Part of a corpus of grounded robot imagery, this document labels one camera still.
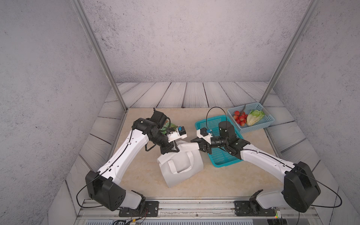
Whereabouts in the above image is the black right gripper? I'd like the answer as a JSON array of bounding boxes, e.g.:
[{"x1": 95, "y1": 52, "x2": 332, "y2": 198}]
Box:
[{"x1": 191, "y1": 135, "x2": 229, "y2": 155}]

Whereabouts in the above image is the white insulated delivery bag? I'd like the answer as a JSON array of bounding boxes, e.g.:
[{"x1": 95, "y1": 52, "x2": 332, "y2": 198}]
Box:
[{"x1": 157, "y1": 141, "x2": 204, "y2": 188}]

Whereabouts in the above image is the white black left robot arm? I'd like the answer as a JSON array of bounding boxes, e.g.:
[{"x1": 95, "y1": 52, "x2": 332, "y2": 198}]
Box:
[{"x1": 84, "y1": 110, "x2": 187, "y2": 214}]

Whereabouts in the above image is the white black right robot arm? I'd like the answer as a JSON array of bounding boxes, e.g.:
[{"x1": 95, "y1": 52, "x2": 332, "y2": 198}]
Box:
[{"x1": 192, "y1": 121, "x2": 321, "y2": 216}]

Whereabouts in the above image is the green corn chips packet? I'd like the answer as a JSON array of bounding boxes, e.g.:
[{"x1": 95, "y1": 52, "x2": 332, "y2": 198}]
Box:
[{"x1": 160, "y1": 120, "x2": 178, "y2": 135}]

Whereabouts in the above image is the teal plastic basket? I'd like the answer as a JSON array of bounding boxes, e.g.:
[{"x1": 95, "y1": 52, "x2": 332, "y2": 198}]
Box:
[{"x1": 195, "y1": 115, "x2": 250, "y2": 168}]

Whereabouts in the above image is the red cherry tomatoes bunch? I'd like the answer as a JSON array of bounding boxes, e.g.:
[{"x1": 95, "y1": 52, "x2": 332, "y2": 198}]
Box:
[{"x1": 232, "y1": 111, "x2": 248, "y2": 127}]

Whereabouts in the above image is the light blue plastic basket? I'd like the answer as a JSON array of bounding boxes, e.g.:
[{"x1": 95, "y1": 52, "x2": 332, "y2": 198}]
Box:
[{"x1": 227, "y1": 103, "x2": 275, "y2": 133}]

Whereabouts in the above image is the green lettuce head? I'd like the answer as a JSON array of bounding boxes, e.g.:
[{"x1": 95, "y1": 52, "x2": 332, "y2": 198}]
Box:
[{"x1": 246, "y1": 110, "x2": 265, "y2": 126}]

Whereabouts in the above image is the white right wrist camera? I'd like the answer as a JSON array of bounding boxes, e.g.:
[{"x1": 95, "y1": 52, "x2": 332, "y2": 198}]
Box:
[{"x1": 196, "y1": 127, "x2": 213, "y2": 144}]

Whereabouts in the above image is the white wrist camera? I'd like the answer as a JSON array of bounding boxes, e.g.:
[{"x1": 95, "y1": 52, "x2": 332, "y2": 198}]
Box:
[
  {"x1": 196, "y1": 127, "x2": 213, "y2": 144},
  {"x1": 167, "y1": 127, "x2": 187, "y2": 143}
]

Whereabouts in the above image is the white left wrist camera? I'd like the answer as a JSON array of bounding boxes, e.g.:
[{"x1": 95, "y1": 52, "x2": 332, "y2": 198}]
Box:
[{"x1": 167, "y1": 127, "x2": 187, "y2": 143}]

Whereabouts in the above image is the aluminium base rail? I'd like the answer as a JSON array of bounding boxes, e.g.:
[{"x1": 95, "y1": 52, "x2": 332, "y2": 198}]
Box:
[{"x1": 74, "y1": 196, "x2": 321, "y2": 225}]

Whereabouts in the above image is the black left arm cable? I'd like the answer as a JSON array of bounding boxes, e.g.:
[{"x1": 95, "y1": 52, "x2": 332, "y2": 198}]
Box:
[{"x1": 75, "y1": 129, "x2": 158, "y2": 209}]

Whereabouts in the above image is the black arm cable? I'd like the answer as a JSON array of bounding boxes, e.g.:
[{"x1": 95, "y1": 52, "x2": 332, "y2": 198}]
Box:
[
  {"x1": 75, "y1": 129, "x2": 158, "y2": 209},
  {"x1": 205, "y1": 106, "x2": 343, "y2": 225}
]

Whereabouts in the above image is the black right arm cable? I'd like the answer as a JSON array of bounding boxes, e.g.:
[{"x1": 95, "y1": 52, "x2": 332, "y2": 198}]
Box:
[{"x1": 205, "y1": 106, "x2": 343, "y2": 225}]

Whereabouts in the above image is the aluminium corner post right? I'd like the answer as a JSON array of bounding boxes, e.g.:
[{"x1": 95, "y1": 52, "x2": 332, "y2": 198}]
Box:
[{"x1": 260, "y1": 0, "x2": 321, "y2": 105}]

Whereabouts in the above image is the aluminium corner post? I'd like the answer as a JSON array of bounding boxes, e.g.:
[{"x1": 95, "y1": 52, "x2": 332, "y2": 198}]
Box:
[
  {"x1": 260, "y1": 0, "x2": 321, "y2": 105},
  {"x1": 71, "y1": 0, "x2": 128, "y2": 112}
]

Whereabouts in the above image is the aluminium corner post left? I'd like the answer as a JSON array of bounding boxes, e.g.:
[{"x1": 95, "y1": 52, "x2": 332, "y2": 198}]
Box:
[{"x1": 71, "y1": 0, "x2": 128, "y2": 112}]

